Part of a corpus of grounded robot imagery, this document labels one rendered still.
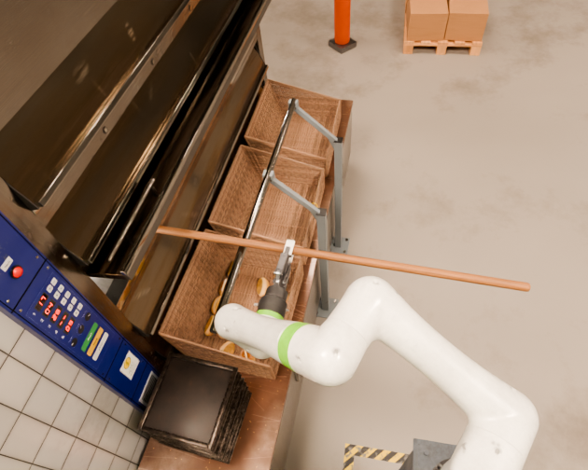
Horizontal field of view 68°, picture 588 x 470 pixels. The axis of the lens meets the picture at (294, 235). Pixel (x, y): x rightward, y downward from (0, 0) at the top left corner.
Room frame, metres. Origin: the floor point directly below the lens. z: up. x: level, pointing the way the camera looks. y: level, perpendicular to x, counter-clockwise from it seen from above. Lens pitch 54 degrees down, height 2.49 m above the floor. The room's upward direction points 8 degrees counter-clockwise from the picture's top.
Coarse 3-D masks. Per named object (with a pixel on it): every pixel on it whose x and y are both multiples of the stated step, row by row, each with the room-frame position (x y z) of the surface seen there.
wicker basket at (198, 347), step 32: (192, 256) 1.16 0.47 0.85; (224, 256) 1.28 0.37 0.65; (256, 256) 1.23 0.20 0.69; (192, 288) 1.04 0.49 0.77; (256, 288) 1.10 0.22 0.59; (288, 288) 1.08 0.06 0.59; (192, 320) 0.93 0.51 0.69; (288, 320) 0.89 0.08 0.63; (192, 352) 0.76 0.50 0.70; (224, 352) 0.71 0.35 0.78
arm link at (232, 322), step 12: (228, 312) 0.59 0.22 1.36; (240, 312) 0.57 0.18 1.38; (252, 312) 0.56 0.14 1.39; (216, 324) 0.57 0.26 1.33; (228, 324) 0.55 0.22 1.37; (240, 324) 0.53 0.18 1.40; (252, 324) 0.51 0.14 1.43; (264, 324) 0.49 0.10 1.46; (276, 324) 0.47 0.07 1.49; (288, 324) 0.45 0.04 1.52; (228, 336) 0.53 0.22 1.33; (240, 336) 0.50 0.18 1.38; (252, 336) 0.47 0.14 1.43; (264, 336) 0.45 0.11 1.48; (276, 336) 0.43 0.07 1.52; (264, 348) 0.43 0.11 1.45; (276, 348) 0.40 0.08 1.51; (276, 360) 0.39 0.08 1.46
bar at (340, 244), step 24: (288, 120) 1.63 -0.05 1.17; (312, 120) 1.73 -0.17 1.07; (336, 144) 1.68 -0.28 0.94; (336, 168) 1.68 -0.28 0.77; (264, 192) 1.20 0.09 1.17; (288, 192) 1.27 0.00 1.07; (336, 192) 1.68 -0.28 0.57; (336, 216) 1.68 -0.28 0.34; (336, 240) 1.68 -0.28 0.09; (240, 264) 0.88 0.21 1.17; (216, 312) 0.69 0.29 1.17
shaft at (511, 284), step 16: (208, 240) 0.98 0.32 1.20; (224, 240) 0.96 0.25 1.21; (240, 240) 0.95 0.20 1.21; (320, 256) 0.84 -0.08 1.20; (336, 256) 0.82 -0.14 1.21; (352, 256) 0.81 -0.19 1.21; (416, 272) 0.72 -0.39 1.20; (432, 272) 0.71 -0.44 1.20; (448, 272) 0.70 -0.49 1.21; (512, 288) 0.62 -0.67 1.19; (528, 288) 0.61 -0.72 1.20
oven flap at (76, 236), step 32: (224, 0) 2.11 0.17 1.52; (192, 32) 1.79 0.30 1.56; (224, 32) 1.94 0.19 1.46; (160, 64) 1.52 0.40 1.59; (192, 64) 1.66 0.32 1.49; (160, 96) 1.41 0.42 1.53; (128, 128) 1.21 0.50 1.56; (160, 128) 1.31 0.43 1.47; (96, 160) 1.04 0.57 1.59; (128, 160) 1.12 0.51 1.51; (96, 192) 0.96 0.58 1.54; (128, 192) 1.01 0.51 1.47; (64, 224) 0.82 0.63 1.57; (96, 224) 0.88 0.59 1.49
